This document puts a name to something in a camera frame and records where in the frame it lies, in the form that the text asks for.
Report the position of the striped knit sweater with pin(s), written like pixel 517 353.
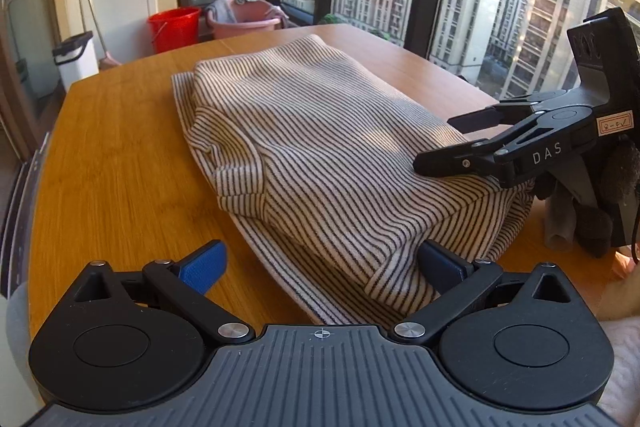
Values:
pixel 310 147

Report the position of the brown sliding door frame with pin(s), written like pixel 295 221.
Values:
pixel 22 207

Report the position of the pale crumpled laundry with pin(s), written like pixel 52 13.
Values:
pixel 222 9

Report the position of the person's right forearm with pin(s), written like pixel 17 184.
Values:
pixel 627 269

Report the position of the pink broom and dustpan set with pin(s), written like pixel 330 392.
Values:
pixel 111 63

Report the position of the white bin with black lid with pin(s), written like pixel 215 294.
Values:
pixel 80 64

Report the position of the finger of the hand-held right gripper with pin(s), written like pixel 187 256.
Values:
pixel 475 119
pixel 450 163

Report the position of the grey chair seat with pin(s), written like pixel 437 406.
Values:
pixel 15 347

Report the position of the white fleece clothing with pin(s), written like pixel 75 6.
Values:
pixel 625 357

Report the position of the person's right hand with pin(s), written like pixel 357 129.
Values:
pixel 595 227

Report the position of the red plastic bucket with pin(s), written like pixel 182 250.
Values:
pixel 175 32

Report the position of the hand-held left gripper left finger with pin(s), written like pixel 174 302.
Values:
pixel 202 264

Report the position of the pink plastic basin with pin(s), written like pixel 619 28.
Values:
pixel 245 29

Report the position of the green potted plant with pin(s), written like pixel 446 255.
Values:
pixel 332 19

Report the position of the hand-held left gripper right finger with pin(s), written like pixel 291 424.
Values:
pixel 442 268

